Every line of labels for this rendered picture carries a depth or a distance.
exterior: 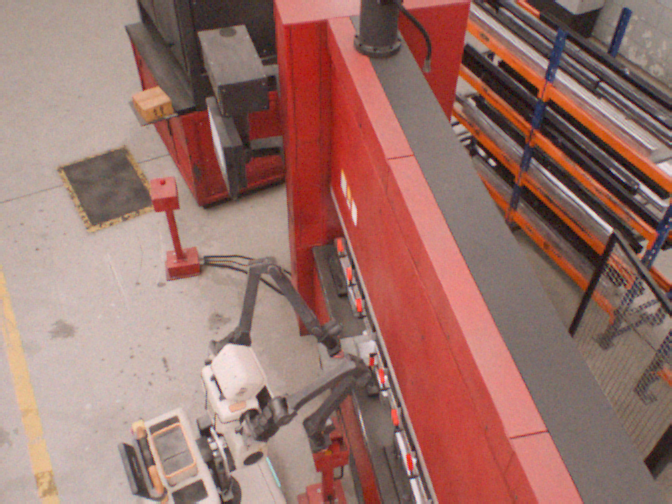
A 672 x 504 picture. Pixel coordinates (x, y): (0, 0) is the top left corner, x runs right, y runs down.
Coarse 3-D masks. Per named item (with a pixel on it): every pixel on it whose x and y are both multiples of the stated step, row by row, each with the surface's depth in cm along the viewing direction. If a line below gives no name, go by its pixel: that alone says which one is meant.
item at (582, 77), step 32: (512, 32) 453; (544, 32) 449; (576, 32) 445; (544, 64) 424; (576, 64) 423; (608, 64) 425; (576, 96) 406; (608, 96) 406; (640, 96) 405; (608, 128) 391
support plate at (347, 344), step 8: (360, 336) 344; (368, 336) 344; (320, 344) 340; (344, 344) 340; (352, 344) 340; (320, 352) 337; (344, 352) 337; (352, 352) 337; (328, 360) 334; (336, 360) 334; (368, 360) 334; (328, 368) 331
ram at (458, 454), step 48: (336, 96) 314; (336, 144) 333; (336, 192) 354; (384, 192) 255; (384, 240) 266; (384, 288) 280; (384, 336) 295; (432, 336) 222; (432, 384) 232; (432, 432) 243; (480, 432) 191; (432, 480) 254; (480, 480) 199
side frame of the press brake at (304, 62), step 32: (288, 0) 309; (320, 0) 309; (352, 0) 309; (416, 0) 309; (448, 0) 308; (288, 32) 299; (320, 32) 302; (416, 32) 313; (448, 32) 317; (288, 64) 310; (320, 64) 314; (448, 64) 330; (288, 96) 322; (320, 96) 327; (448, 96) 343; (288, 128) 338; (320, 128) 340; (288, 160) 362; (320, 160) 355; (288, 192) 389; (320, 192) 372; (288, 224) 417; (320, 224) 390
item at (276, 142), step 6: (264, 138) 417; (270, 138) 417; (276, 138) 417; (282, 138) 417; (252, 144) 413; (258, 144) 413; (264, 144) 413; (270, 144) 413; (276, 144) 413; (282, 144) 413; (252, 150) 412; (258, 150) 418; (264, 150) 419; (270, 150) 419; (276, 150) 419; (282, 150) 410; (258, 156) 415; (264, 156) 416; (282, 156) 415
